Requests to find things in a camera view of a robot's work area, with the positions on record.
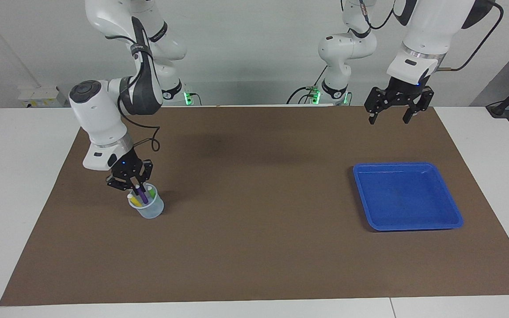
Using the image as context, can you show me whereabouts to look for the translucent plastic cup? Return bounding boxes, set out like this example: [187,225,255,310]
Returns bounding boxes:
[128,183,165,219]

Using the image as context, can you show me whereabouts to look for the brown table mat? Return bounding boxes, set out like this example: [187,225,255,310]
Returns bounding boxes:
[0,105,509,307]

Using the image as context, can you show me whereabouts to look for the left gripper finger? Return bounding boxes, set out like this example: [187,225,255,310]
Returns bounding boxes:
[403,88,435,124]
[364,87,390,125]

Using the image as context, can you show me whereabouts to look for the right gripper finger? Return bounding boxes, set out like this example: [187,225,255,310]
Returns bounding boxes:
[136,160,153,194]
[106,174,137,195]

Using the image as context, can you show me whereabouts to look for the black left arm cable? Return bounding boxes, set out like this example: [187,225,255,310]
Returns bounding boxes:
[342,0,504,72]

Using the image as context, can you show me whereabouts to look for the blue plastic tray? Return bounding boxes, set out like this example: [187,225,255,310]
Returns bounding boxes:
[353,162,464,231]

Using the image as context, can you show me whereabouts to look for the black base cable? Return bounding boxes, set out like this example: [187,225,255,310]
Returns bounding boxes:
[286,65,328,105]

